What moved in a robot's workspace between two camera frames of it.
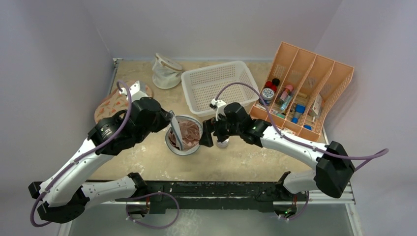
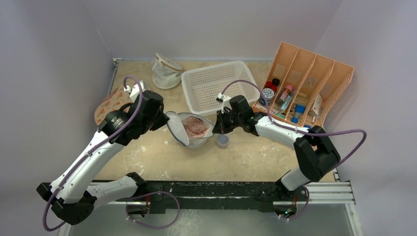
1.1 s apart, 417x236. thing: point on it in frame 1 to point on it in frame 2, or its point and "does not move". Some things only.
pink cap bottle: [286, 93] does not move
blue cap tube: [300, 109] does not move
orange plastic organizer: [299, 85] does not move
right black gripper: [214, 131] to [220, 123]
